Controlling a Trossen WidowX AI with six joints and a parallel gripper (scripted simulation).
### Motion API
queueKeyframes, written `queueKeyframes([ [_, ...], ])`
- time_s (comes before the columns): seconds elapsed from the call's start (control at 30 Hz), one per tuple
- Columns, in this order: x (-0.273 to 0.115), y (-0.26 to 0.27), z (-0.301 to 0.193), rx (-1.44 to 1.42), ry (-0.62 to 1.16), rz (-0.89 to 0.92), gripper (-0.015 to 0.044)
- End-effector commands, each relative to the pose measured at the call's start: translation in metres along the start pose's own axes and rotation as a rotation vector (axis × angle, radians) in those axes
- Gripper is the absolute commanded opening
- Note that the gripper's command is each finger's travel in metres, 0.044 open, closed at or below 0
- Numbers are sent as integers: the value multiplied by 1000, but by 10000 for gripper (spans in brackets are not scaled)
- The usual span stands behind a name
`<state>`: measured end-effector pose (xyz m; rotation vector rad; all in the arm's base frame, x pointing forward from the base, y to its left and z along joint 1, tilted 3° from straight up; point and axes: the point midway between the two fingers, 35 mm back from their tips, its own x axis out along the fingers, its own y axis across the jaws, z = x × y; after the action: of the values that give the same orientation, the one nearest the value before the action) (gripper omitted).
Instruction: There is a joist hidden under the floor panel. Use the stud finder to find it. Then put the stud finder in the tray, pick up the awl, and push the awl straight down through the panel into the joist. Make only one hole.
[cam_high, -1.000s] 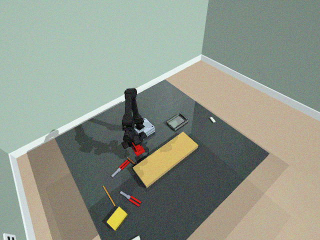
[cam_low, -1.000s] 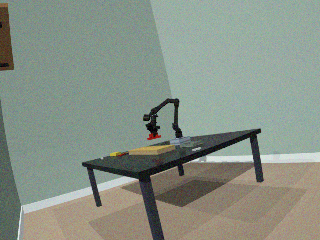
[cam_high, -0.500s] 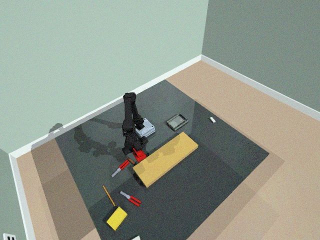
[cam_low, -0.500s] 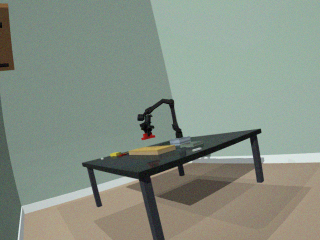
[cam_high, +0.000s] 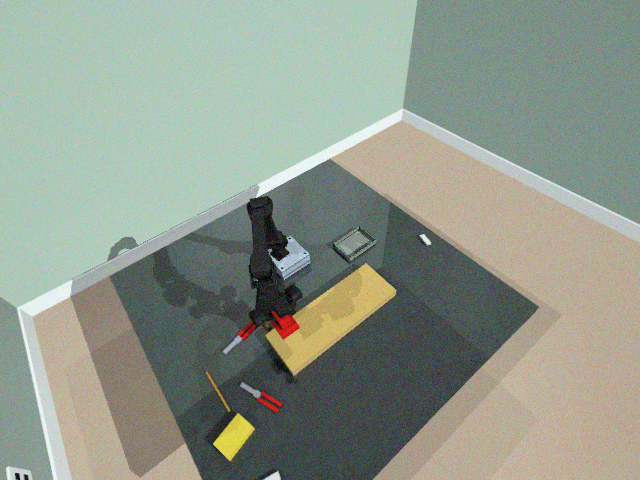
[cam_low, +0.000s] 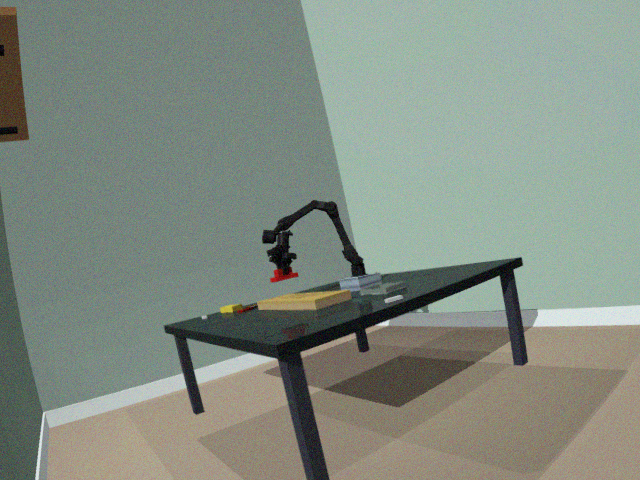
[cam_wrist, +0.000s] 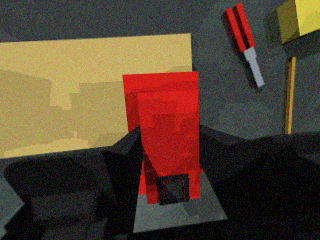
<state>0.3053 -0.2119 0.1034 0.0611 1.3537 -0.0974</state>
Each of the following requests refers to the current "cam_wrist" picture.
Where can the tan panel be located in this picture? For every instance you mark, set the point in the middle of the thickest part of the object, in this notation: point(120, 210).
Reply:
point(62, 95)

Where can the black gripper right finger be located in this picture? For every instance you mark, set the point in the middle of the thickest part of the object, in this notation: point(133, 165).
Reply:
point(237, 168)

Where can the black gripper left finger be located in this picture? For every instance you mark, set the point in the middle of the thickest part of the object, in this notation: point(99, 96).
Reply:
point(116, 171)

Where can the yellow rectangular block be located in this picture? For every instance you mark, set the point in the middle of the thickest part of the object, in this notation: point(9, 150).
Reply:
point(298, 18)

